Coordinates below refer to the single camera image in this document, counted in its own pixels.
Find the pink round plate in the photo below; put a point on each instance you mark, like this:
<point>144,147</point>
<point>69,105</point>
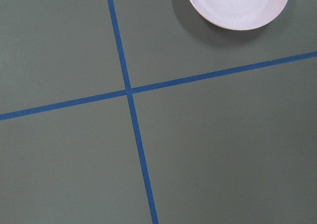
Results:
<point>239,15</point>

